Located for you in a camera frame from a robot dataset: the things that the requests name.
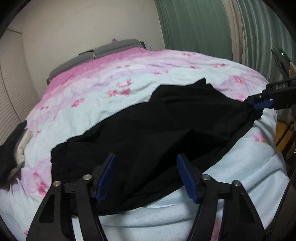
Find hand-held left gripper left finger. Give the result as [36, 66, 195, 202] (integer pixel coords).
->
[25, 153, 116, 241]

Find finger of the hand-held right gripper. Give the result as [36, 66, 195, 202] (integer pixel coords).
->
[253, 100, 275, 109]
[247, 91, 270, 103]

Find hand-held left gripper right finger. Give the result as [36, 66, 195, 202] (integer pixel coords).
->
[176, 153, 266, 241]

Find black pants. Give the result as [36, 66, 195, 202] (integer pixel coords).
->
[50, 78, 264, 217]

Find green curtain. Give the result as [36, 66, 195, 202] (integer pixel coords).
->
[154, 0, 234, 62]
[238, 0, 296, 86]

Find beige curtain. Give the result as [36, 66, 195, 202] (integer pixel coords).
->
[221, 0, 246, 66]

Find pink floral blanket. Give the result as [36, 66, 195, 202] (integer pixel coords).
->
[0, 47, 290, 241]

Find white folded cloth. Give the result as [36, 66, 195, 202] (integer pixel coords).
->
[9, 130, 32, 181]

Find black folded garment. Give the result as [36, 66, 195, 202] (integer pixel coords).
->
[0, 120, 28, 184]

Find grey headboard cushion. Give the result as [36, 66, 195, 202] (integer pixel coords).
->
[93, 39, 146, 59]
[48, 51, 96, 80]

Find white louvered wardrobe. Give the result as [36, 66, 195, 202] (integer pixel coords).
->
[0, 29, 39, 149]

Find grey pillows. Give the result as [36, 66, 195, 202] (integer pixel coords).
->
[46, 41, 147, 86]

